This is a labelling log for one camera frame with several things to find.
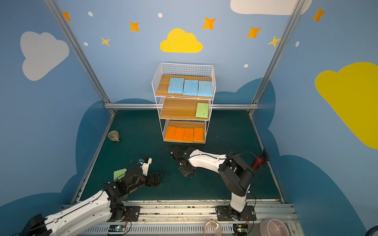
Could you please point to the aluminium frame rail back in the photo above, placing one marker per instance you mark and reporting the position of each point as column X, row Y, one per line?
column 134, row 106

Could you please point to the red black handheld object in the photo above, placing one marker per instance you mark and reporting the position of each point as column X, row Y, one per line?
column 261, row 160

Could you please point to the white wire three-tier shelf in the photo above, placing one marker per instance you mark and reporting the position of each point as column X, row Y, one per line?
column 179, row 110

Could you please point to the blue sponge front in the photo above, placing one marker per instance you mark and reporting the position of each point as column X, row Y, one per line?
column 190, row 87

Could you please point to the aluminium frame post left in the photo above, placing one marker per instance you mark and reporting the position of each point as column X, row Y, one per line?
column 76, row 46

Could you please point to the aluminium frame post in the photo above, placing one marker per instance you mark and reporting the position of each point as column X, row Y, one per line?
column 287, row 33
column 76, row 46

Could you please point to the aluminium frame post right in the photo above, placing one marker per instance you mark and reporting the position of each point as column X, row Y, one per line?
column 287, row 33

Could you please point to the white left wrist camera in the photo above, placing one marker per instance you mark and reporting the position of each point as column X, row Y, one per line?
column 144, row 164

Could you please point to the pink bowl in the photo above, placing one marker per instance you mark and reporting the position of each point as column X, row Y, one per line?
column 273, row 227

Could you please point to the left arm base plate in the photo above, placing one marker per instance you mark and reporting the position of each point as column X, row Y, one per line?
column 130, row 213

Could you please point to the orange sponge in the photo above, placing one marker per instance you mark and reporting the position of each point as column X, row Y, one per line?
column 170, row 133
column 198, row 136
column 189, row 135
column 179, row 134

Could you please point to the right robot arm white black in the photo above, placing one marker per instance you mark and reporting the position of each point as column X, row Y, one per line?
column 234, row 171

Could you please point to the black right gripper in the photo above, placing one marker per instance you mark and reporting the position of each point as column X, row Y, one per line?
column 185, row 168

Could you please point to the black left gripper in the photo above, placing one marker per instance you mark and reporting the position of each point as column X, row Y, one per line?
column 152, row 177

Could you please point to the blue sponge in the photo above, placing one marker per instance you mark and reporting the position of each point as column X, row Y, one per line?
column 205, row 89
column 176, row 85
column 190, row 87

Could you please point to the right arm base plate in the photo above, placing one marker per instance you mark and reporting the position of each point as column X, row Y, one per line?
column 227, row 213

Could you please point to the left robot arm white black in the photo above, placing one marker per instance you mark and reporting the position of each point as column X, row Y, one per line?
column 105, row 205

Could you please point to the beige ceramic mug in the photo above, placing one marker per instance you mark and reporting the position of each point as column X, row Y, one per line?
column 114, row 136

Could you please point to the clear plastic bowl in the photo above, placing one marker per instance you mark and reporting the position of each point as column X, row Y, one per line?
column 212, row 228

